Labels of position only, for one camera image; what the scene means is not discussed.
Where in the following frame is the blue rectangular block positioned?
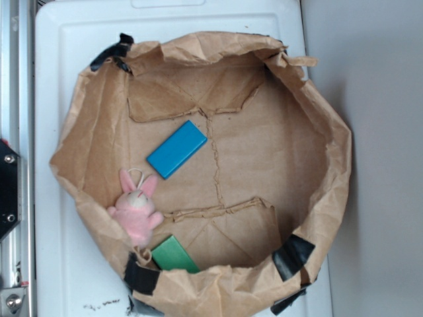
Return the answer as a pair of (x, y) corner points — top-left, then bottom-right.
(147, 120), (208, 180)

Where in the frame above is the green rectangular block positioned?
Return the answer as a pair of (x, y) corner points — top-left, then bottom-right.
(151, 235), (200, 273)

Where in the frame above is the brown paper bag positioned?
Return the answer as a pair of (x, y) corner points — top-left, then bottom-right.
(50, 32), (352, 316)

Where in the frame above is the pink plush bunny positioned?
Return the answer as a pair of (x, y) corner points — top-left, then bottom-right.
(107, 168), (164, 249)

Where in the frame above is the white plastic tray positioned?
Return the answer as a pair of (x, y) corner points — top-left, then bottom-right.
(32, 0), (334, 317)

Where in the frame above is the black mounting bracket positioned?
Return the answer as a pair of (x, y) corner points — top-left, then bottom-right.
(0, 139), (21, 242)

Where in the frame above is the aluminium frame rail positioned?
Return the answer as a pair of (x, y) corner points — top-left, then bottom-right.
(1, 1), (37, 316)

